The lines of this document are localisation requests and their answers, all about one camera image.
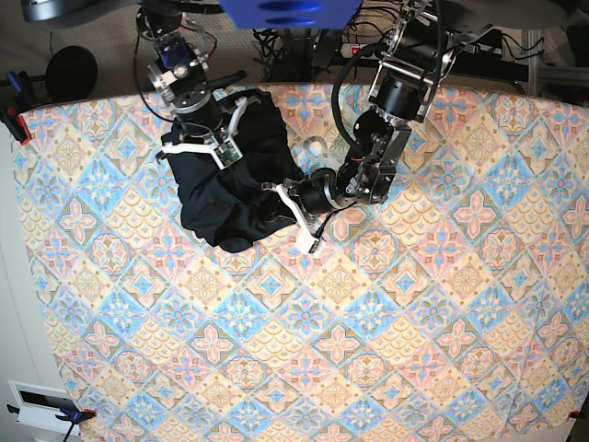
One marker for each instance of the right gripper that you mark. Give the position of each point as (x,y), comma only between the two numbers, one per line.
(188,94)

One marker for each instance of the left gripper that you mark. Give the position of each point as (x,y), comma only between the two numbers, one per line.
(318,193)

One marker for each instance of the black t-shirt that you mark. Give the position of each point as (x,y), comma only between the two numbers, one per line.
(227,207)

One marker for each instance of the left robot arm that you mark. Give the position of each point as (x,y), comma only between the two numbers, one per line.
(412,58)

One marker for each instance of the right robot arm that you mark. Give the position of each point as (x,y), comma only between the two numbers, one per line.
(162,29)

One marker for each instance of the black round stool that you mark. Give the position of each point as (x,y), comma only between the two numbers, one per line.
(71,74)

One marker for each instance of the patterned colourful tablecloth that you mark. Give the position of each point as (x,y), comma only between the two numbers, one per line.
(456,311)

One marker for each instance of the white power strip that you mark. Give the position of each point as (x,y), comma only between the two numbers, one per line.
(368,55)

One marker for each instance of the red blue clamp top left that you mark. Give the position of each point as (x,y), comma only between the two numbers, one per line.
(23,99)

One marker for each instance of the blue clamp bottom left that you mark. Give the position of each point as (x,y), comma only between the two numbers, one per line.
(69,415)

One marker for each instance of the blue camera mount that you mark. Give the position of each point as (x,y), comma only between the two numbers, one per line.
(290,14)

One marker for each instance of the white wall vent box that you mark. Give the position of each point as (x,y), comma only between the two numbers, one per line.
(44,397)

